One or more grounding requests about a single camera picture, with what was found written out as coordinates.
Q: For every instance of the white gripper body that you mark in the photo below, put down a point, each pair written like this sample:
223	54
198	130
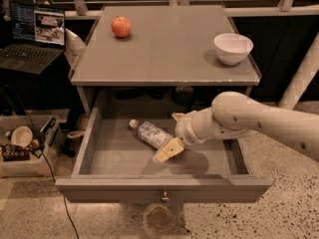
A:
184	127

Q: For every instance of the blue plastic water bottle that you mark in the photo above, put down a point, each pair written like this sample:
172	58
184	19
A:
150	133

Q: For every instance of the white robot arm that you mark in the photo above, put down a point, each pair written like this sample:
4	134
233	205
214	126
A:
233	115

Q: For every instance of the brass drawer knob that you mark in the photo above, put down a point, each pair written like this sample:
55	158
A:
165	198

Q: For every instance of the open grey top drawer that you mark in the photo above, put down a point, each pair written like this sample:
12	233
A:
113	165

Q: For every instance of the grey cabinet with counter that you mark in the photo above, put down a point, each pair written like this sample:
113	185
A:
168	46

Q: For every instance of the white ceramic bowl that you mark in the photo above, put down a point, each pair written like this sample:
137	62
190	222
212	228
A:
232	48

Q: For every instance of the red apple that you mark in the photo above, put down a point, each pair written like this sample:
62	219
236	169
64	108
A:
121	27

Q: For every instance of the white plastic bag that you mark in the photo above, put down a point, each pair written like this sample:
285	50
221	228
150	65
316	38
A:
74	46

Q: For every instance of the clear plastic storage bin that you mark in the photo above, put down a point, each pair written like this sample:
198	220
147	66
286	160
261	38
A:
44	148

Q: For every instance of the small white bowl in bin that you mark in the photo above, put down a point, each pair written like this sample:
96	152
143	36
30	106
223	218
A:
22	136

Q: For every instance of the black open laptop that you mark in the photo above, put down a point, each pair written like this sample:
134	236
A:
38	38

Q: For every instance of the brown snack packet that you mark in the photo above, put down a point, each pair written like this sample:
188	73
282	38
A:
11	152

